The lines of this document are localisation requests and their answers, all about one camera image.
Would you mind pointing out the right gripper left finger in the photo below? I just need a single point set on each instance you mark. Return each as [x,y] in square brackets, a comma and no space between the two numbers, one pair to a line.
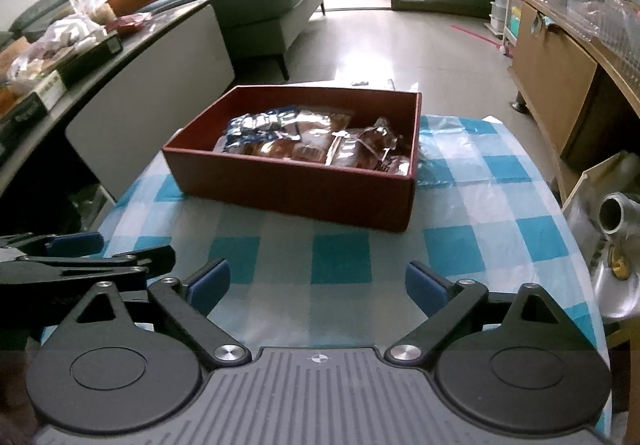
[181,309]

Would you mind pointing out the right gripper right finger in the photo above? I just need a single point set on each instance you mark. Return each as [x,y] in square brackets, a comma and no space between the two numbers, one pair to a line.
[452,311]

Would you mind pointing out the blue white checkered tablecloth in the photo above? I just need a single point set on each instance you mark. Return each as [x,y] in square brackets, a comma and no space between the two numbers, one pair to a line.
[318,303]

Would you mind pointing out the dark red cardboard box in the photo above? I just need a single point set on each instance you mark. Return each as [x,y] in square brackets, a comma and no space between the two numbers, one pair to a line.
[350,196]

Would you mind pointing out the white brown snack packet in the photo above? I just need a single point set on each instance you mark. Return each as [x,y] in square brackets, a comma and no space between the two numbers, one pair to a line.
[375,148]

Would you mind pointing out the grey side cabinet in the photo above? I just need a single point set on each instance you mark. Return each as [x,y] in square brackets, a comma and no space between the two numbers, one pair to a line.
[180,69]

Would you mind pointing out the dark flat box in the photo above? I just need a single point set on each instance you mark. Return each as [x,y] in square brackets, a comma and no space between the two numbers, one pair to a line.
[34,107]

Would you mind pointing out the silver metal kettle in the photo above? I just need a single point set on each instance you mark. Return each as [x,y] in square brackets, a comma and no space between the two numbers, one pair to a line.
[603,214]

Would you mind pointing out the blue green snack packet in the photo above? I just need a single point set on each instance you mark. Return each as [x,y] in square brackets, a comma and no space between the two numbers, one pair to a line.
[251,129]

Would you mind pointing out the orange brown snack bag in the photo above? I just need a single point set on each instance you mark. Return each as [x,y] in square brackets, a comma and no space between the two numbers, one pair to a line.
[316,126]

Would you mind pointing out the wooden sideboard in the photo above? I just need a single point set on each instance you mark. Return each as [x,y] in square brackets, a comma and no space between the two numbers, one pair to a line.
[574,89]

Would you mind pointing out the white plastic bag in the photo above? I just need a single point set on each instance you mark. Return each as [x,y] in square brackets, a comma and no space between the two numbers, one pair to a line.
[56,31]

